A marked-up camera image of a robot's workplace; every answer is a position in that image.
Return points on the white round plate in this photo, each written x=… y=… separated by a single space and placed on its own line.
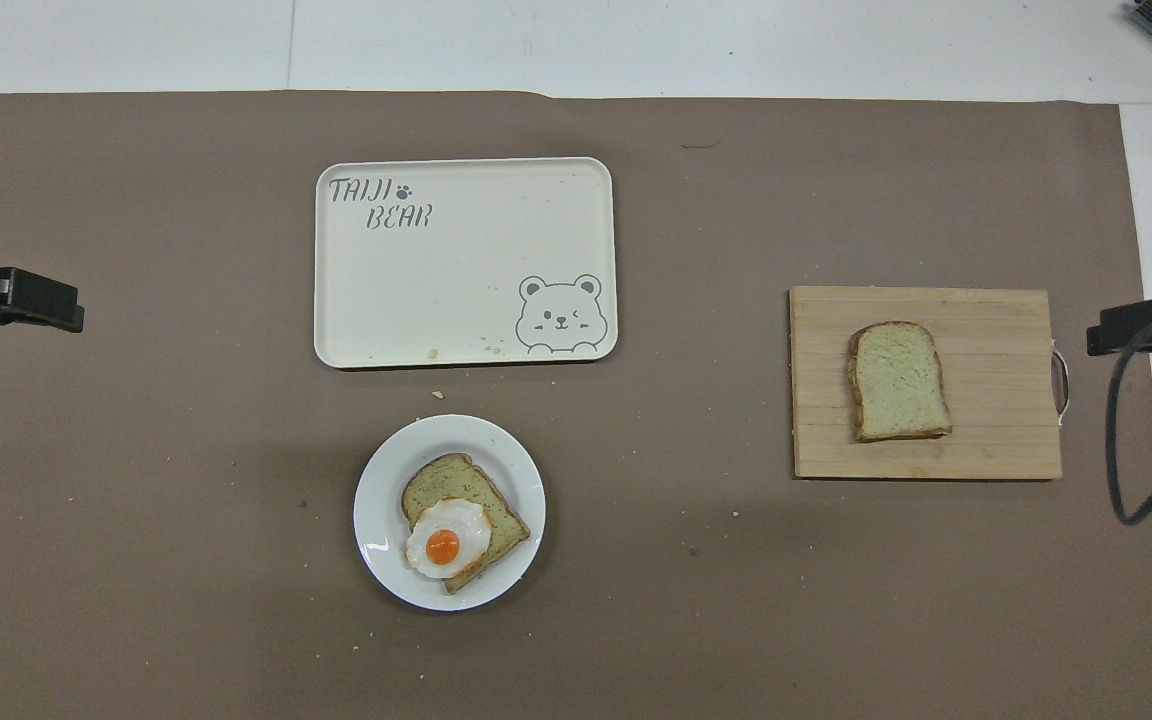
x=386 y=560

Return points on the cream tray with bear print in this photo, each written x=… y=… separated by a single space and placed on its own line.
x=456 y=290

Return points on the toasted bread slice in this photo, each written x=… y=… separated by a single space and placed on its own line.
x=898 y=385
x=451 y=480

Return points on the fried egg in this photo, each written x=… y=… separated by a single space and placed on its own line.
x=444 y=546

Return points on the wooden cutting board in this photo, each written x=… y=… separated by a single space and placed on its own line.
x=996 y=440

